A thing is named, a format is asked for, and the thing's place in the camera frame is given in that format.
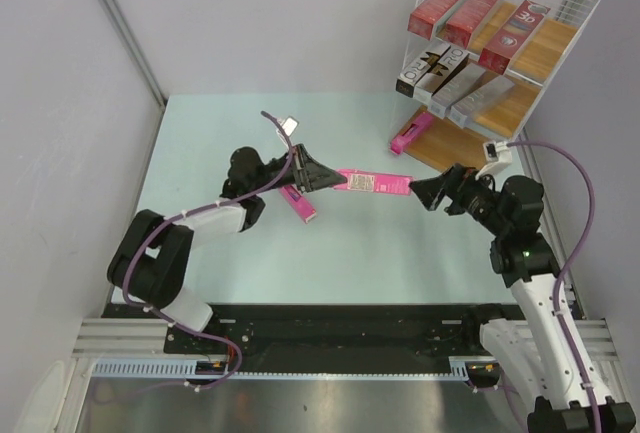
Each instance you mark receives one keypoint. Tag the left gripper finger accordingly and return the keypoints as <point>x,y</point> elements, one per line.
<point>324,182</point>
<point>309,168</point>

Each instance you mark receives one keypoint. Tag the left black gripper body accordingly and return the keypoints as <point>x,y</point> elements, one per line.
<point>299,176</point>

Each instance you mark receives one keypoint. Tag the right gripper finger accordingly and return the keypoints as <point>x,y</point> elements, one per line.
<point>458,172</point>
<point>430,192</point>

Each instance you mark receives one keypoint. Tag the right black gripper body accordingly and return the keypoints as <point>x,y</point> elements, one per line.
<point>467,188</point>

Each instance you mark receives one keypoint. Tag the pink toothpaste box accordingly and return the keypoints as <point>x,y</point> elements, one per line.
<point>302,207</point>
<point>380,183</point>
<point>416,127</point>

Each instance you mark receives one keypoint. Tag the plain silver toothpaste box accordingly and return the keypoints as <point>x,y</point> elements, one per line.
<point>462,84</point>

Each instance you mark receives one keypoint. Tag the silver WR toothpaste box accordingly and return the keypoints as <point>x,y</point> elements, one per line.
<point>419,66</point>

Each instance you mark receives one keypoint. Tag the silver O toothpaste box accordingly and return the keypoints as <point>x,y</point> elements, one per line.
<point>451,63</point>

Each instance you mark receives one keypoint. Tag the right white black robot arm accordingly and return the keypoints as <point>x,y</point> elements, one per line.
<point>554,375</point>

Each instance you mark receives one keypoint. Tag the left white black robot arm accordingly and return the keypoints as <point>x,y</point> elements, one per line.
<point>151,261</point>

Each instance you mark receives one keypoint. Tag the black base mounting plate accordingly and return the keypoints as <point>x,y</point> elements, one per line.
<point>355,339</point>

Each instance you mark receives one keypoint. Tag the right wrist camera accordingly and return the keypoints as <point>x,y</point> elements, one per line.
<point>498,156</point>

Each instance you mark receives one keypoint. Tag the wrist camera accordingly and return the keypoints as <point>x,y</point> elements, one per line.
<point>289,125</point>
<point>498,156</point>

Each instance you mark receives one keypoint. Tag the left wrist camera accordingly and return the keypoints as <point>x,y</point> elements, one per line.
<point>289,125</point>

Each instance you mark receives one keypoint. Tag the white wire wooden shelf rack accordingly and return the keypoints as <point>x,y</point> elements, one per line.
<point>444,143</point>

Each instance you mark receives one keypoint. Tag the aluminium rail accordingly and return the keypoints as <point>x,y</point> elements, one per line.
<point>120,338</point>

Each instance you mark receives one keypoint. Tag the slotted cable duct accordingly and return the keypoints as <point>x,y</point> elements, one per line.
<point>159,369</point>

